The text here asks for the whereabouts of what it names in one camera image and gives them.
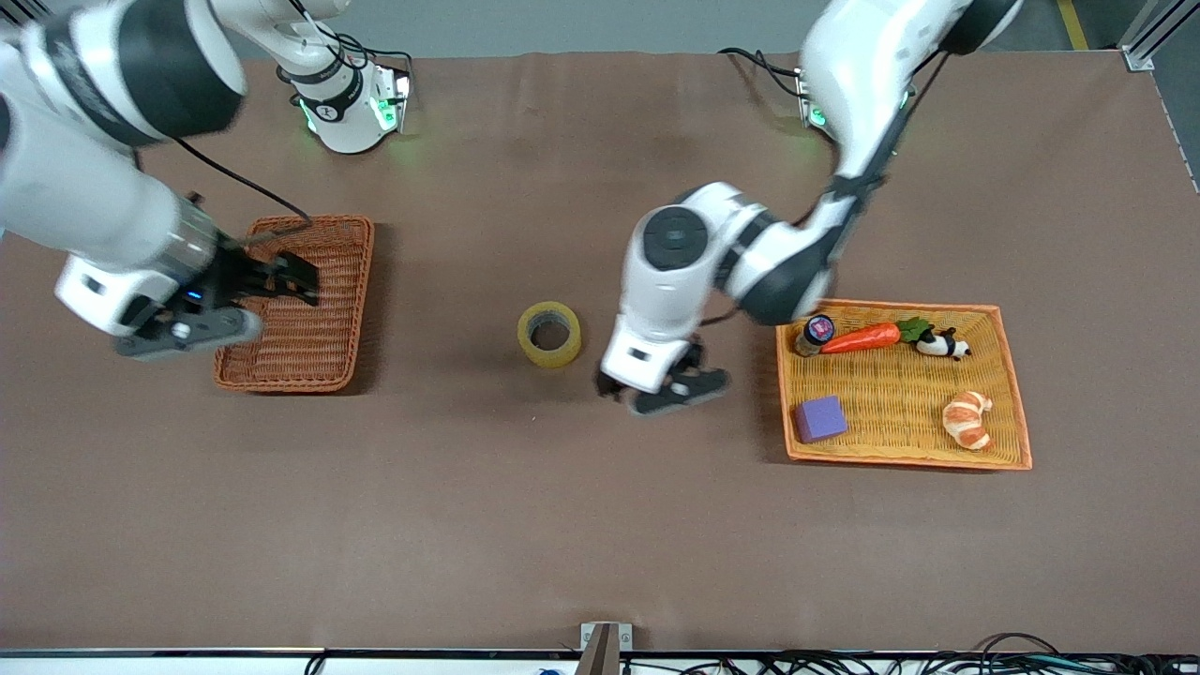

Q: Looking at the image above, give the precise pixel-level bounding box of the clear yellowish tape roll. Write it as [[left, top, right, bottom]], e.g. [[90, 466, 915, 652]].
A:
[[517, 301, 582, 369]]

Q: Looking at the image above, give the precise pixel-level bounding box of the brown deep wicker basket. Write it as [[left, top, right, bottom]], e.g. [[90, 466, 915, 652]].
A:
[[213, 215, 376, 394]]

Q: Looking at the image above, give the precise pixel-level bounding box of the orange flat wicker basket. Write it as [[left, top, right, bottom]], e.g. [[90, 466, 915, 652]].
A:
[[774, 295, 1034, 472]]

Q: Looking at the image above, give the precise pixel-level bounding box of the brown table cover sheet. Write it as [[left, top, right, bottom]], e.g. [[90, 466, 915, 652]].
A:
[[0, 49, 1200, 654]]

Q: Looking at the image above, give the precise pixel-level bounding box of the small bottle purple cap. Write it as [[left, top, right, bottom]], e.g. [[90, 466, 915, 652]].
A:
[[794, 315, 836, 358]]

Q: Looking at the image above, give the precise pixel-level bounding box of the purple cube block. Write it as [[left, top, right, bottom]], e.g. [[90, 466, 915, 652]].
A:
[[795, 395, 849, 444]]

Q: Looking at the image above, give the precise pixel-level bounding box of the orange toy carrot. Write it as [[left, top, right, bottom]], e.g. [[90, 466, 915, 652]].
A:
[[819, 317, 934, 355]]

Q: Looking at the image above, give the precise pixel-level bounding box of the black white panda toy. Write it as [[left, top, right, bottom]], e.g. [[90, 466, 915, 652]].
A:
[[916, 326, 972, 362]]

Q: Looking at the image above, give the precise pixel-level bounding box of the toy croissant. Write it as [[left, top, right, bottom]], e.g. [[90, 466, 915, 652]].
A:
[[942, 391, 994, 452]]

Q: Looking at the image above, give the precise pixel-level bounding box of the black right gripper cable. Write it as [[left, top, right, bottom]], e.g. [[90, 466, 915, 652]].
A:
[[173, 136, 315, 247]]

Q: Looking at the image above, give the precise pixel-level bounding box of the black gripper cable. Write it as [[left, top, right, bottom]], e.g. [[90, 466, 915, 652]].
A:
[[797, 52, 948, 231], [173, 136, 315, 247]]

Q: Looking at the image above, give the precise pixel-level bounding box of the black right arm base cable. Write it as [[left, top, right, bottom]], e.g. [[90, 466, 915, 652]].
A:
[[277, 0, 413, 109]]

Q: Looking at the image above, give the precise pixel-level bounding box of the black arm base cable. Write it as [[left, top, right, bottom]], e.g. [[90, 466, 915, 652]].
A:
[[277, 0, 413, 109], [717, 47, 809, 100]]

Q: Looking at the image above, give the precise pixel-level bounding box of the black left arm base cable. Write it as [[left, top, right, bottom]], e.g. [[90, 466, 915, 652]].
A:
[[717, 47, 809, 100]]

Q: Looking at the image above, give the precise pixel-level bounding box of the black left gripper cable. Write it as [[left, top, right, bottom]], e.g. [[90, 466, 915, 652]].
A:
[[797, 52, 948, 231]]

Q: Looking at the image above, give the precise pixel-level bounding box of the black cable bundle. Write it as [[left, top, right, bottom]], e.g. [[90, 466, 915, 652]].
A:
[[619, 633, 1200, 675]]

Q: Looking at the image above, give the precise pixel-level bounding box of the aluminium frame profile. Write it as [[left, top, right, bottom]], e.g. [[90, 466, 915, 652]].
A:
[[1120, 0, 1200, 72]]

